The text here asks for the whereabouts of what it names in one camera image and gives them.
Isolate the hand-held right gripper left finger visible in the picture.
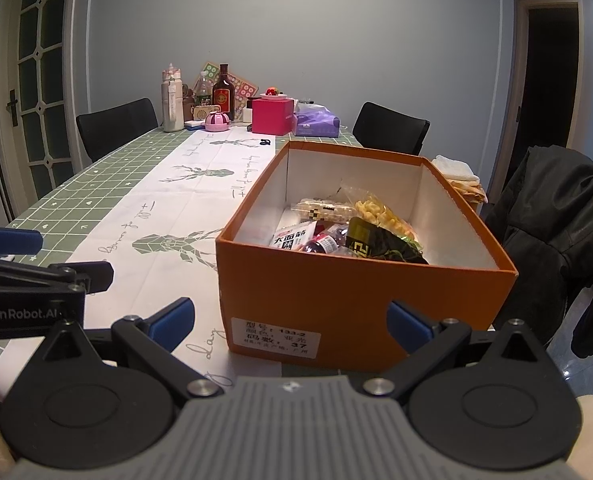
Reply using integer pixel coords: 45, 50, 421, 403
24, 297, 224, 399

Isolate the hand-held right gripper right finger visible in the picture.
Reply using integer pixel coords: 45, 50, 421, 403
363, 299, 560, 398

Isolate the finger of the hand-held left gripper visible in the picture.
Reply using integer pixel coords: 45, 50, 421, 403
0, 224, 44, 257
0, 255, 115, 296

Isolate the orange cardboard box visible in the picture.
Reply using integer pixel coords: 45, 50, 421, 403
215, 140, 519, 373

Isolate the yellow corn puffs bag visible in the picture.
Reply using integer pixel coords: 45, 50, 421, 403
339, 185, 420, 241

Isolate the dark red candy packet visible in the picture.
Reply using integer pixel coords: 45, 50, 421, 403
304, 232, 350, 257

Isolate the white spicy strip packet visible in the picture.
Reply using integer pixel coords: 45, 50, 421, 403
269, 226, 322, 251

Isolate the white candy balls packet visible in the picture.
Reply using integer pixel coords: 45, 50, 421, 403
291, 199, 357, 223

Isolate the black chair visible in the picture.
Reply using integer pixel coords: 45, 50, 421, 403
353, 102, 431, 157
75, 98, 158, 168

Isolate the glass panel door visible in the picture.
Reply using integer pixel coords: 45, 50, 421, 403
0, 0, 84, 211

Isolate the stack of folded cloths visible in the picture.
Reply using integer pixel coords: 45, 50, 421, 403
431, 154, 488, 203

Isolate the black jacket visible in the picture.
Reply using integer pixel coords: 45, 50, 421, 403
487, 145, 593, 360

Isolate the white thermos bottle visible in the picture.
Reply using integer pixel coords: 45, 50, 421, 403
160, 63, 184, 132

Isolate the pink round container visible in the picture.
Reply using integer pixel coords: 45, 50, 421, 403
204, 110, 230, 132

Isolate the clear plastic bottle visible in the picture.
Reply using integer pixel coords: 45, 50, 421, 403
195, 71, 212, 108

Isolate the dark brown liquor bottle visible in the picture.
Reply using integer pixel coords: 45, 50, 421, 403
212, 64, 236, 122

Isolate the purple tissue pack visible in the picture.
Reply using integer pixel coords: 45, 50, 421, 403
295, 110, 341, 137

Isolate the pink gift box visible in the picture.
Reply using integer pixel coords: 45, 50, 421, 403
252, 97, 296, 136

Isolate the dotted patterned board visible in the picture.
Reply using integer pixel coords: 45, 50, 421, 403
196, 61, 260, 121

